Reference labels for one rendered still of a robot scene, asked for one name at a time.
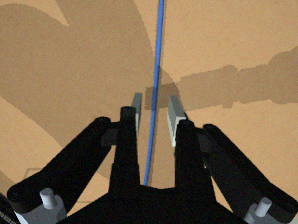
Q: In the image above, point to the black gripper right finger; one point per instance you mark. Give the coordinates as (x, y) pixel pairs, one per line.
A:
(250, 195)

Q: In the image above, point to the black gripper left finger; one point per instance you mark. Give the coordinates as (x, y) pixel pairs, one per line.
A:
(43, 197)

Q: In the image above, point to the blue cable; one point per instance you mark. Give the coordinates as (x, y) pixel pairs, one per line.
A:
(155, 88)

